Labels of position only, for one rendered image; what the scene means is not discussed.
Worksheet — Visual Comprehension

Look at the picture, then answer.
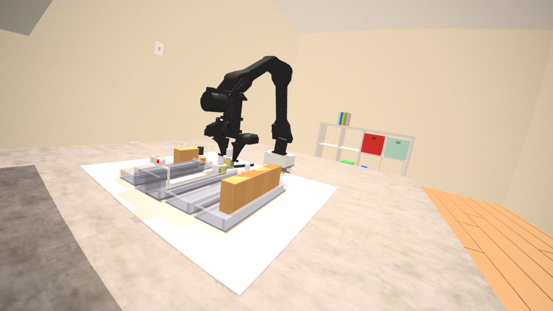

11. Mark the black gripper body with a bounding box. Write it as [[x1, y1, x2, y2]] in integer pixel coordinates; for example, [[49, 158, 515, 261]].
[[217, 112, 259, 145]]

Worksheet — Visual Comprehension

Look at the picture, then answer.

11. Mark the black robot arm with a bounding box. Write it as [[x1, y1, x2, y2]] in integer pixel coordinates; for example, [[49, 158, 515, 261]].
[[200, 56, 293, 156]]

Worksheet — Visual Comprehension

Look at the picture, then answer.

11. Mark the orange block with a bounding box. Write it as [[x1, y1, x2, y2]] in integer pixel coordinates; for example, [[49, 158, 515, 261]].
[[244, 168, 270, 201], [173, 146, 199, 163], [219, 173, 255, 215], [260, 164, 282, 192]]

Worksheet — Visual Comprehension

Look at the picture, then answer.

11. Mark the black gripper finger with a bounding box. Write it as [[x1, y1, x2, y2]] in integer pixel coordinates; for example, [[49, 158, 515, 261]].
[[212, 137, 229, 156], [231, 142, 245, 162]]

